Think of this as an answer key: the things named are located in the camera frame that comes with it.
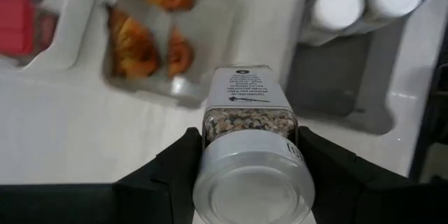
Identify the grey translucent plastic bin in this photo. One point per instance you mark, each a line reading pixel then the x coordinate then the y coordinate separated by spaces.
pixel 329 77

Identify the red-lidded paprika tin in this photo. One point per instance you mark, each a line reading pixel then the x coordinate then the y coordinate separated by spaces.
pixel 17 24

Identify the white plastic bin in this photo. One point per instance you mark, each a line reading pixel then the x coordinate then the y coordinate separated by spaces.
pixel 77 24

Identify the beige plastic bin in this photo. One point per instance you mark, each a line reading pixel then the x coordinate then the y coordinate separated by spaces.
pixel 210 24

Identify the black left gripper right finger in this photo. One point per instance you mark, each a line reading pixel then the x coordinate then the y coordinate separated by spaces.
pixel 350 189

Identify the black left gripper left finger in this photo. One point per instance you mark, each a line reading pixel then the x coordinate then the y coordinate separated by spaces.
pixel 157 189

